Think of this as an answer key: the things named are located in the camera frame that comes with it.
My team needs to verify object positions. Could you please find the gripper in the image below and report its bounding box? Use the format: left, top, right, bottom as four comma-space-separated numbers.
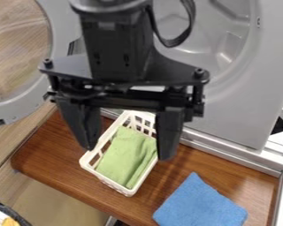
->
37, 6, 211, 123

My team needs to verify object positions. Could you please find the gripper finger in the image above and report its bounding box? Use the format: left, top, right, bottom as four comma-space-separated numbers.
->
55, 98, 104, 151
154, 106, 187, 162

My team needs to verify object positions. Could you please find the white basket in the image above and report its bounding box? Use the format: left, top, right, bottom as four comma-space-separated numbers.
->
79, 109, 161, 198

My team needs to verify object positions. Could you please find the green cloth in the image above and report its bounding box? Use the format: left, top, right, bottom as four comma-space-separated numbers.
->
94, 126, 158, 190

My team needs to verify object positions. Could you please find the blue cloth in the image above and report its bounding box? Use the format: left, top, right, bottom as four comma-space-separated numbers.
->
150, 171, 249, 226

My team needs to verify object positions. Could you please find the washing machine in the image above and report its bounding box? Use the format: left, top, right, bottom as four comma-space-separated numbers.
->
0, 0, 283, 178

